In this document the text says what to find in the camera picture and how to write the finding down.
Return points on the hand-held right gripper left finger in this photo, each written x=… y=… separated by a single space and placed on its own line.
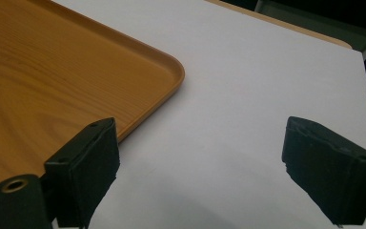
x=82 y=171

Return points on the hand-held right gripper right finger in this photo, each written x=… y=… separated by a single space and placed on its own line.
x=330 y=171

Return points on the wooden tray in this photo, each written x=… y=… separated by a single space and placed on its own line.
x=60 y=79

